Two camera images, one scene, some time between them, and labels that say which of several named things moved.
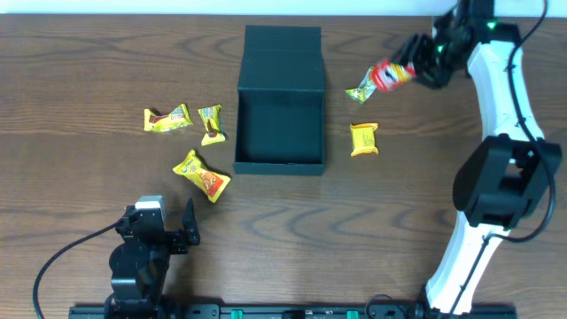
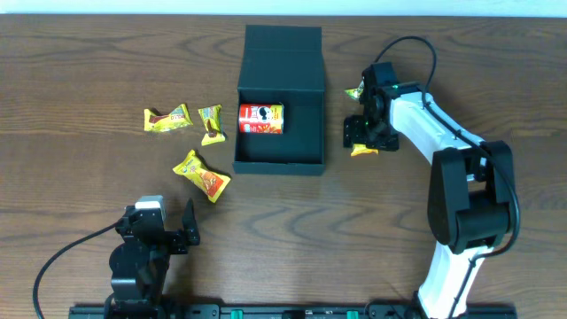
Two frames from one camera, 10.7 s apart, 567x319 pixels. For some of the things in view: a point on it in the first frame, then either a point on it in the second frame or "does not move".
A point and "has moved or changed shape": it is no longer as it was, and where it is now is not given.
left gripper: (178, 244) does not move
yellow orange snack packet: (213, 182) does not move
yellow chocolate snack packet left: (177, 119) does not move
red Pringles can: (388, 74) has moved or changed shape
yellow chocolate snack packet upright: (211, 118) does not move
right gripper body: (432, 60) → (375, 135)
